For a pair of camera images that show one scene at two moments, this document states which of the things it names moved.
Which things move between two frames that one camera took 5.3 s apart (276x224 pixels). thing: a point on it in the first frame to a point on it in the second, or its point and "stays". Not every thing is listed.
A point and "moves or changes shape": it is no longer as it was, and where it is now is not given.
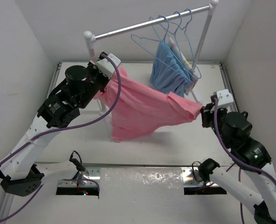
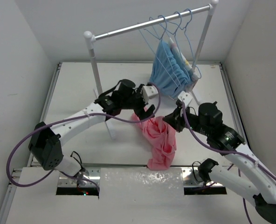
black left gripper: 92,67 to 142,114
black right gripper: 207,110 to 175,118
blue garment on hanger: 168,73 stays
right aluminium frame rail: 228,87 stays
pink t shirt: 139,111 moves or changes shape
